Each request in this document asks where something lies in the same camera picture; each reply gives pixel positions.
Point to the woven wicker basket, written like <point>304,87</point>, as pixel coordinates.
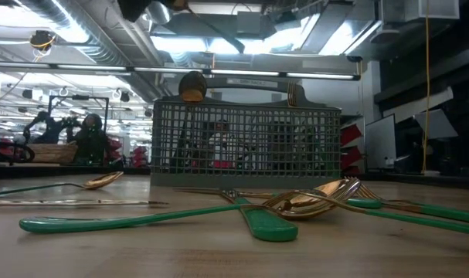
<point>52,153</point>

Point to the red storage bins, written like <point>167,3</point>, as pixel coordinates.
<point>350,135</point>

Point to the white board panel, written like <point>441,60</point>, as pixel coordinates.
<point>381,143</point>

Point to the black ceiling box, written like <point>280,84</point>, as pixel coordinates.
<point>253,23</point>

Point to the black background robot arm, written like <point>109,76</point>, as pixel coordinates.
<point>50,131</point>

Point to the black background station frame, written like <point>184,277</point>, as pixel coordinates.
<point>79,97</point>

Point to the silver ventilation duct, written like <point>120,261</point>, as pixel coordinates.
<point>114,38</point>

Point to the long ceiling light bar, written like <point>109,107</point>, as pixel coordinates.
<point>168,70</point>

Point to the grey mesh cutlery basket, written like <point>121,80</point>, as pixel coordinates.
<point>242,181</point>

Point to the person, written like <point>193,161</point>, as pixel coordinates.
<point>89,146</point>

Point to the white angled panel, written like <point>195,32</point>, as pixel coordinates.
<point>437,123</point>

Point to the red background objects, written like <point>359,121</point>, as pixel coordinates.
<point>140,154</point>

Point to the black curved background equipment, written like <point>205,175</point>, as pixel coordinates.
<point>2,150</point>

